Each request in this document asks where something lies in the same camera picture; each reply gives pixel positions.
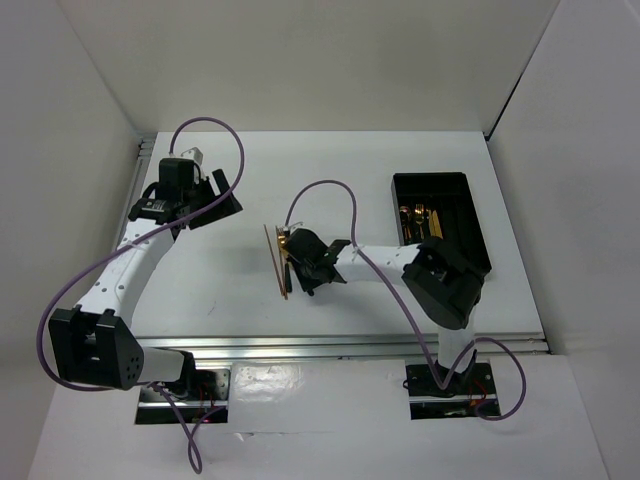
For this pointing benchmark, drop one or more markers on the black cutlery tray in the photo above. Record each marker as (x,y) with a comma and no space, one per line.
(449,194)

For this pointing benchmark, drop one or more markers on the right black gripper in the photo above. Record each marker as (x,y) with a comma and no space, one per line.
(307,284)

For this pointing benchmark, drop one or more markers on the gold spoon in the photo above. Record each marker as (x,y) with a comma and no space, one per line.
(412,225)
(405,216)

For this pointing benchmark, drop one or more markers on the aluminium table rail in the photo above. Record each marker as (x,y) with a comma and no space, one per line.
(209,351)

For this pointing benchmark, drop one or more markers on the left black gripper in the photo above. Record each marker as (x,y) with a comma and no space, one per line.
(217,211)

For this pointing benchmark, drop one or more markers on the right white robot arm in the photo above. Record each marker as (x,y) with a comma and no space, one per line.
(442,281)

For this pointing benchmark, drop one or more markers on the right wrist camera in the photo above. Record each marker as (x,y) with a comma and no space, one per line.
(288,229)

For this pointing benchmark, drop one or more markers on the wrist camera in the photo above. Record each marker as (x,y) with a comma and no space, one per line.
(194,154)
(288,229)

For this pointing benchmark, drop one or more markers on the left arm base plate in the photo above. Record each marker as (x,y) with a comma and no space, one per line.
(205,399)

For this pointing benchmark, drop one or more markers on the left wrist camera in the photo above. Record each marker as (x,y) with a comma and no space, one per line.
(194,154)

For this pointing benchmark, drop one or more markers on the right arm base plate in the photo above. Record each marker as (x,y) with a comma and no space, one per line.
(466,393)

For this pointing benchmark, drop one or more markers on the copper chopstick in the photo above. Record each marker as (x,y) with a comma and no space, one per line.
(275,258)
(285,273)

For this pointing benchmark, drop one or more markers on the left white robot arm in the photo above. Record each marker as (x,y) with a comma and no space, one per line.
(92,342)

